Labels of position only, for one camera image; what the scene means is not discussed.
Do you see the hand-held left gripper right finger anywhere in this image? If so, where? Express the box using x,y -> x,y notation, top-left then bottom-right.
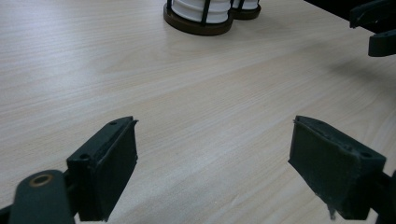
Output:
287,115 -> 388,221

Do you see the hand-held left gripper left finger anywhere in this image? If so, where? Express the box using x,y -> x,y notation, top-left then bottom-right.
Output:
65,116 -> 139,223

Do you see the tall stack of white cups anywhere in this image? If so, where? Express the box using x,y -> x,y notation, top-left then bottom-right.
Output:
232,0 -> 260,10

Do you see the black wire cup holder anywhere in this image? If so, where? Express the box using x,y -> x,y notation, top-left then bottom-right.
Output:
163,0 -> 262,36

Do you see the short stack of white cups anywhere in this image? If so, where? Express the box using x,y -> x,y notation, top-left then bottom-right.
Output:
170,0 -> 233,25

